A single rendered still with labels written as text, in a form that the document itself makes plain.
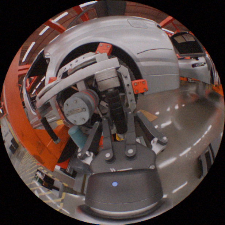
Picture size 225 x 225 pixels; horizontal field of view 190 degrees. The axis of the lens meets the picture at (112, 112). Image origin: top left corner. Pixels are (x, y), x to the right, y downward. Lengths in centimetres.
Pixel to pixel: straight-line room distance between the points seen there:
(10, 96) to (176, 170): 162
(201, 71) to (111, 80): 237
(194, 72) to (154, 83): 192
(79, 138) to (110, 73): 38
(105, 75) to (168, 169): 102
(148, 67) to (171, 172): 109
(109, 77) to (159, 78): 54
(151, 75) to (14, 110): 103
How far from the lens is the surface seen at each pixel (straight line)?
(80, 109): 29
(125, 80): 39
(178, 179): 104
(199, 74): 240
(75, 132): 43
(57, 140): 41
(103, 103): 52
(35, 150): 64
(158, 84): 66
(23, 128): 62
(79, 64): 23
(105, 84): 17
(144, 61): 61
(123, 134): 23
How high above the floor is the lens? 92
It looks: 24 degrees down
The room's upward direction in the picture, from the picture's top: 18 degrees counter-clockwise
